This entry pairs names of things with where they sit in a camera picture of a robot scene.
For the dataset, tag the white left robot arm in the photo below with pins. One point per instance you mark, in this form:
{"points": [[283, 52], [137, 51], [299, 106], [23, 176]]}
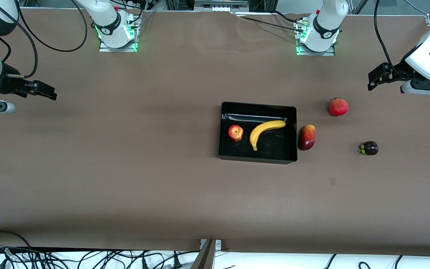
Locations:
{"points": [[327, 18]]}

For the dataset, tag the red pomegranate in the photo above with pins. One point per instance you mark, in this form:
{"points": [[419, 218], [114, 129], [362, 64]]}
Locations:
{"points": [[339, 107]]}

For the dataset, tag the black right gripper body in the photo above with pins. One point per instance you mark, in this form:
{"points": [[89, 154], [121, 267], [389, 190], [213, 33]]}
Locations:
{"points": [[9, 81]]}

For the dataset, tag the yellow banana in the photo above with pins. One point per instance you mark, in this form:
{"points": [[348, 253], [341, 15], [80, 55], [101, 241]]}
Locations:
{"points": [[256, 134]]}

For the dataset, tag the grey power strip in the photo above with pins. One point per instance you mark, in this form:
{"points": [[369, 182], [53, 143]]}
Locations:
{"points": [[220, 6]]}

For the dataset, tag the aluminium frame profile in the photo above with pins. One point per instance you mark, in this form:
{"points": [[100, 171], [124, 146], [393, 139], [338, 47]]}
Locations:
{"points": [[179, 4], [263, 4]]}

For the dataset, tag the dark metal post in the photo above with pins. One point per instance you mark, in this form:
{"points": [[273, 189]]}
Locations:
{"points": [[204, 257]]}

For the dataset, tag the dark purple mangosteen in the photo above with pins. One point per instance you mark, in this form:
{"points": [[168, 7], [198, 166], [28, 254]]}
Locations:
{"points": [[371, 148]]}

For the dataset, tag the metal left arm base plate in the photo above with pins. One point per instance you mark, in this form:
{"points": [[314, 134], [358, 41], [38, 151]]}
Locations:
{"points": [[315, 53]]}

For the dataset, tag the small red yellow apple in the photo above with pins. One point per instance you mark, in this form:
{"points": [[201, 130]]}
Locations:
{"points": [[235, 133]]}

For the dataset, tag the red yellow mango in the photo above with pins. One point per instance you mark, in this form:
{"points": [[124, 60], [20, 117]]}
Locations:
{"points": [[306, 138]]}

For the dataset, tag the small metal bracket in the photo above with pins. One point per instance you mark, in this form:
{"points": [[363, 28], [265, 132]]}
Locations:
{"points": [[218, 244]]}

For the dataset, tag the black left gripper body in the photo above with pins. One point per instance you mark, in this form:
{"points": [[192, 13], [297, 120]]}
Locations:
{"points": [[398, 71]]}

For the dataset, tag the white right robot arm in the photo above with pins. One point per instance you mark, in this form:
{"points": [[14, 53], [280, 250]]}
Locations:
{"points": [[105, 15]]}

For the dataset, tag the black rectangular plastic tray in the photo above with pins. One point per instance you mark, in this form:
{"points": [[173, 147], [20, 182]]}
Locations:
{"points": [[274, 149]]}

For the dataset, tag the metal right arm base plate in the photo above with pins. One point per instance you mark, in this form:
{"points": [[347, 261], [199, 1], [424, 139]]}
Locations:
{"points": [[118, 49]]}

